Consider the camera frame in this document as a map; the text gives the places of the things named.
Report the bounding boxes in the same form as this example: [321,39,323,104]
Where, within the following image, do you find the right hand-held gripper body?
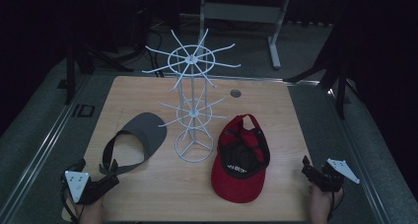
[315,158,361,193]

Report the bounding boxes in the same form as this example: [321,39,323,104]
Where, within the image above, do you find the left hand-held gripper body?
[63,170,120,206]

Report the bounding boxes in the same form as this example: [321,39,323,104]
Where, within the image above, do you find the grey sun visor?
[101,112,168,177]

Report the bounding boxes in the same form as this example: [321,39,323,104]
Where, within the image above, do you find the red baseball cap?
[210,113,271,204]

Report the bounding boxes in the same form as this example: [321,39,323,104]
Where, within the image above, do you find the white wire hat rack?
[141,28,242,164]

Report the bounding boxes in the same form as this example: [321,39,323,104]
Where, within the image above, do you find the person's right hand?
[308,184,345,224]

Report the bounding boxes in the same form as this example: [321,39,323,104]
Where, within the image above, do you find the person's left hand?
[67,195,105,224]

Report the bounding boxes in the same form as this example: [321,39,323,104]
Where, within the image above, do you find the black tripod stand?
[284,20,360,120]
[63,40,134,106]

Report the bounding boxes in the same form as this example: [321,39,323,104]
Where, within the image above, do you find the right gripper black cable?
[327,187,346,220]

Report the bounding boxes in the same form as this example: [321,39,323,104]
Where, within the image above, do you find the metal floor rail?
[0,75,91,224]
[328,87,392,224]

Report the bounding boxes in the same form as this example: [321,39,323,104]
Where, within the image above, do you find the black floor cables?
[131,6,166,78]

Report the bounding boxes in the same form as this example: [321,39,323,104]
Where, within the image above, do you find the white desk frame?
[179,0,350,70]

